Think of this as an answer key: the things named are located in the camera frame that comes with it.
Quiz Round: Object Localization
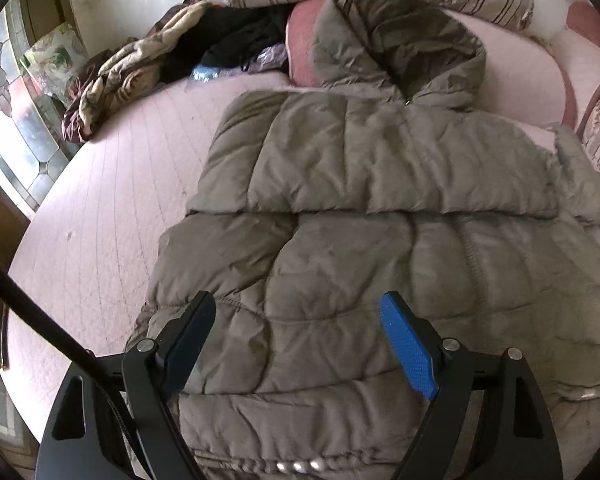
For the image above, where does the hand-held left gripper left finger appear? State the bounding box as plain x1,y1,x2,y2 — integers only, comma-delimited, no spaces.
36,291,217,480

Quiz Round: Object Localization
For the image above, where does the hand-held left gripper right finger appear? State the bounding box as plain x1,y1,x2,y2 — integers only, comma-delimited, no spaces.
380,291,563,480

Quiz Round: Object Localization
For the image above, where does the floral picture board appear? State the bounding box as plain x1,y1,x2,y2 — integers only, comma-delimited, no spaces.
20,24,88,106

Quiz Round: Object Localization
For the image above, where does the olive puffer jacket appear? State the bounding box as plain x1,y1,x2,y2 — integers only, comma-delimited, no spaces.
125,0,600,480

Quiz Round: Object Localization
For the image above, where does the pink and white pillow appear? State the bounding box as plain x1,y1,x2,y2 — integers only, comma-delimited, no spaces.
550,0,600,128

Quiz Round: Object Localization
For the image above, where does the stained glass window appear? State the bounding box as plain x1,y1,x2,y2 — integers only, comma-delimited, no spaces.
0,0,76,211

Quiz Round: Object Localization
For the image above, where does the black clothing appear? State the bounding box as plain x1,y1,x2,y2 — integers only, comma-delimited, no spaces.
160,4,301,83

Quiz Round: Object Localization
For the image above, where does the clear plastic bag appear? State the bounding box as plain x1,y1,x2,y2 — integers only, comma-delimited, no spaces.
190,44,288,83

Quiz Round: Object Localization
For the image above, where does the brown beige patterned cloth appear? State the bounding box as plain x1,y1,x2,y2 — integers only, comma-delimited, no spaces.
62,0,211,143

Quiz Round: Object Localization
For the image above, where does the black cable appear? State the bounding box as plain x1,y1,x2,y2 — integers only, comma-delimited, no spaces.
0,245,131,461

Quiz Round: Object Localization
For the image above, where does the brown wooden furniture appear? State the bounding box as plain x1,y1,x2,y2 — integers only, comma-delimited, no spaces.
0,165,36,311

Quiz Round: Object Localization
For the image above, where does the pink quilted pillow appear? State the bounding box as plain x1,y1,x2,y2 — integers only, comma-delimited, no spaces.
286,0,576,128

